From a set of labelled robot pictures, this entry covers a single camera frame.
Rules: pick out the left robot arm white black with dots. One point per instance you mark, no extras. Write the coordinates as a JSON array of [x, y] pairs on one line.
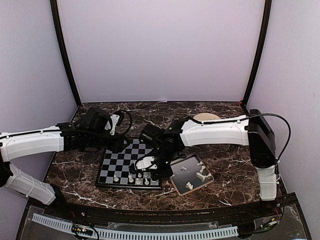
[[97, 129]]

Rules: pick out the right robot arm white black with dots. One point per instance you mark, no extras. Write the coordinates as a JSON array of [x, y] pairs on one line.
[[250, 130]]

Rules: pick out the left black frame post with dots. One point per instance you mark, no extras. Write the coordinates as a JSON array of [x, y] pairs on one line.
[[63, 51]]

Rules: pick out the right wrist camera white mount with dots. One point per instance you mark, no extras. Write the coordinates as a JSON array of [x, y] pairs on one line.
[[144, 164]]

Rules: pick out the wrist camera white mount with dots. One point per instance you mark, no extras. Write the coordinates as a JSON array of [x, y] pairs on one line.
[[144, 164], [111, 124]]

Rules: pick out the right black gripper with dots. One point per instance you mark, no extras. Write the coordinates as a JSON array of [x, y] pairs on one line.
[[167, 172]]

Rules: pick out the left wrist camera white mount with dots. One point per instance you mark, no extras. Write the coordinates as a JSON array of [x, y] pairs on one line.
[[111, 124]]

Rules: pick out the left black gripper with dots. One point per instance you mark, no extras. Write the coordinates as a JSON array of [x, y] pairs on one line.
[[117, 144]]

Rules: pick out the black front rail base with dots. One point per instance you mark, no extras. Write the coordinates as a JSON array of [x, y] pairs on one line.
[[241, 214]]

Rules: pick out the right black frame post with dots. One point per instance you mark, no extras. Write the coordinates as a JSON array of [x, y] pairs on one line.
[[258, 54]]

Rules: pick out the black grey chessboard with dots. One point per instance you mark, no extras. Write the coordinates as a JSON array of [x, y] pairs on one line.
[[118, 164]]

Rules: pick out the black frame post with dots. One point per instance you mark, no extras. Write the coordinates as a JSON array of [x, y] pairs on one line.
[[63, 51], [258, 54]]

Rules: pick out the grey slotted cable duct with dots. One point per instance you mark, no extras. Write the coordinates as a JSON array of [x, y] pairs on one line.
[[79, 230]]

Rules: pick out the white queen chess piece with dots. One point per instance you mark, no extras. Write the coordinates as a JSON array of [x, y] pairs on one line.
[[130, 178]]

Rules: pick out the white knight chess piece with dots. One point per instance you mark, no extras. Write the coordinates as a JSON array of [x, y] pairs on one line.
[[146, 181]]

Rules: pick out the white bishop chess piece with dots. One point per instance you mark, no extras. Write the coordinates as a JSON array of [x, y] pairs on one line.
[[137, 181]]

